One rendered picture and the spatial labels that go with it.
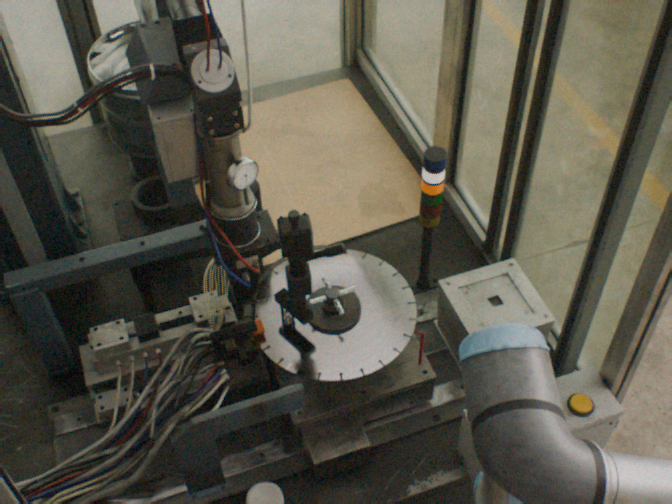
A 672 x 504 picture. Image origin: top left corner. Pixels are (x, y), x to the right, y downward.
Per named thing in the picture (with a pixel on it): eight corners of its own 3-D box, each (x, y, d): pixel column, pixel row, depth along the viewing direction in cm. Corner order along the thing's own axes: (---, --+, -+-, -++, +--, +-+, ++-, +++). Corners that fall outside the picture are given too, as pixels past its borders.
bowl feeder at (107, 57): (216, 117, 236) (198, 5, 209) (246, 186, 216) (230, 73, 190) (109, 142, 229) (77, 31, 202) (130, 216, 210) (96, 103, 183)
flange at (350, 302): (338, 279, 168) (337, 271, 166) (372, 313, 162) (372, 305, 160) (294, 306, 164) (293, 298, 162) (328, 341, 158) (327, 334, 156)
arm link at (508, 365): (485, 578, 138) (468, 414, 98) (472, 494, 148) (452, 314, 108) (557, 571, 137) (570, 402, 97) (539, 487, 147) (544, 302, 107)
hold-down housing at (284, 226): (312, 278, 153) (307, 201, 138) (317, 297, 150) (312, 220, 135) (282, 282, 152) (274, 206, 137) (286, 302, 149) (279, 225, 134)
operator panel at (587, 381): (577, 405, 171) (593, 365, 159) (606, 450, 164) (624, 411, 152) (455, 448, 165) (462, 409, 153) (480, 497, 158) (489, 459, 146)
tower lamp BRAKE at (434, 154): (439, 155, 166) (441, 144, 164) (449, 169, 163) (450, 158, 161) (419, 160, 165) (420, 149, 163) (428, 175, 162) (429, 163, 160)
